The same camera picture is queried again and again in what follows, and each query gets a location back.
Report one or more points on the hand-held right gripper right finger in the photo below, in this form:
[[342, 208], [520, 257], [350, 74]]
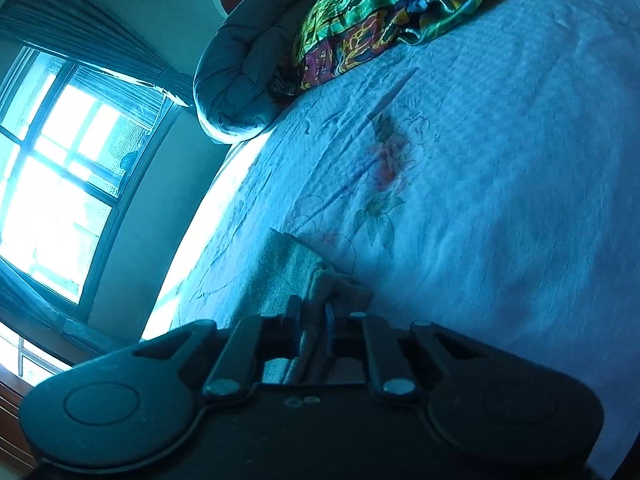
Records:
[[330, 332]]

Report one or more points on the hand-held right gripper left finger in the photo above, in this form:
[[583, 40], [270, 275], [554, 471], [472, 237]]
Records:
[[295, 332]]

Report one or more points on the grey-green pants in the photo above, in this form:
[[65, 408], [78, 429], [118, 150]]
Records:
[[290, 275]]

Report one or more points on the bed with floral sheet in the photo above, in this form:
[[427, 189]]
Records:
[[475, 185]]

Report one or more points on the dark cloth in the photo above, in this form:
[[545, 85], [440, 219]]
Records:
[[128, 160]]

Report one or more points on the blue window curtain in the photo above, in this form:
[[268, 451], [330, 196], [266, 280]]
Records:
[[45, 310], [100, 35]]

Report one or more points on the rolled grey quilt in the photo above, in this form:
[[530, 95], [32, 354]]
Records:
[[235, 75]]

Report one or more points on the large bedroom window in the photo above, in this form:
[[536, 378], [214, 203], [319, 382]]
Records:
[[55, 180]]

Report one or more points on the colourful printed blanket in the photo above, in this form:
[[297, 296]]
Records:
[[370, 15]]

